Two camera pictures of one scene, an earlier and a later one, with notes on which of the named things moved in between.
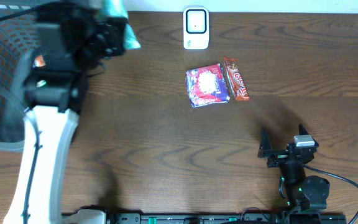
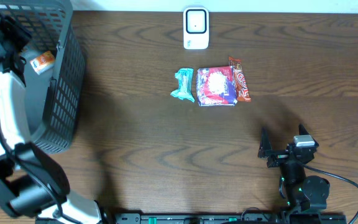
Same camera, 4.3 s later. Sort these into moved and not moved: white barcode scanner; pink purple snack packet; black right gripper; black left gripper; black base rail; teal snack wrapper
Moved: black left gripper; teal snack wrapper; pink purple snack packet
Not moved: black right gripper; black base rail; white barcode scanner
